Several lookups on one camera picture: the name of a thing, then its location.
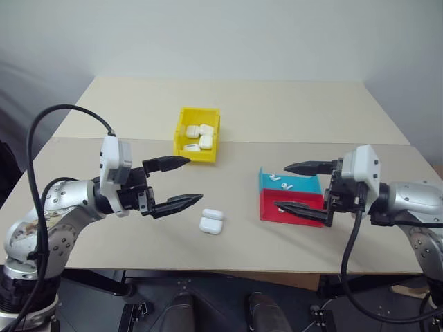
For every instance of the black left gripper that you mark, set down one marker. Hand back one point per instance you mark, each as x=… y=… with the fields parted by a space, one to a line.
x=135 y=193

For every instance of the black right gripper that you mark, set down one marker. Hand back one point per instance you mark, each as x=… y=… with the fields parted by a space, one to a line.
x=346 y=197

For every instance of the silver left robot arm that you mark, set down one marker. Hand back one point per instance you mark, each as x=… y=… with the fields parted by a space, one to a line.
x=65 y=200

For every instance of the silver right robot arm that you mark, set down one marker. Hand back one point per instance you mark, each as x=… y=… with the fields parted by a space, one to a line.
x=412 y=200

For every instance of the yellow plastic bin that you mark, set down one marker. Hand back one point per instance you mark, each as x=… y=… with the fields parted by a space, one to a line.
x=180 y=138

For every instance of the white wireless earbud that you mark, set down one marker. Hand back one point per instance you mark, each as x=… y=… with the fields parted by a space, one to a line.
x=275 y=178
x=287 y=186

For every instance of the red plastic tray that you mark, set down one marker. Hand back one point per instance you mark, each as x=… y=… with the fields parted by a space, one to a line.
x=270 y=204

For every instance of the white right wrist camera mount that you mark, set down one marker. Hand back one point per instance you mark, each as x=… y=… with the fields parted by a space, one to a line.
x=363 y=162

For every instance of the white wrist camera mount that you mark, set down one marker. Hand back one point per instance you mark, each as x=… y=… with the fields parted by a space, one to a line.
x=109 y=155
x=363 y=162

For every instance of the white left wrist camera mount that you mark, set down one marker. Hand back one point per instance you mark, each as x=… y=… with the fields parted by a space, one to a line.
x=109 y=155

